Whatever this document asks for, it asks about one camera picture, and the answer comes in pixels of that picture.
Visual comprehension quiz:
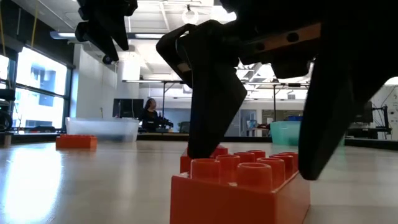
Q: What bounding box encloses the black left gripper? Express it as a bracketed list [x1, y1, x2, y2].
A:
[75, 0, 139, 65]

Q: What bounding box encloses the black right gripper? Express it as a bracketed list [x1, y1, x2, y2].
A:
[217, 0, 398, 79]

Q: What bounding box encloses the orange toy building block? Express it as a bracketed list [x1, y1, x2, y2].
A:
[179, 144, 229, 174]
[169, 149, 312, 224]
[55, 134, 98, 151]

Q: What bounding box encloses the black background machine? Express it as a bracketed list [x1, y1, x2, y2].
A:
[346, 101, 393, 140]

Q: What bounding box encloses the green plastic bin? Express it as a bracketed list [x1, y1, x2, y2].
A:
[269, 120, 345, 147]

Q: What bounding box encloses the person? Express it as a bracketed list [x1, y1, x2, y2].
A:
[138, 98, 175, 133]

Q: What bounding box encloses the black computer monitor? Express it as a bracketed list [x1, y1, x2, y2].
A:
[112, 98, 145, 119]

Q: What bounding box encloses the white round ceiling lamp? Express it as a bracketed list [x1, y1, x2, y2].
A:
[182, 4, 200, 25]

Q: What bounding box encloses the clear plastic bin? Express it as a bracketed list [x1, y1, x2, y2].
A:
[65, 117, 141, 143]

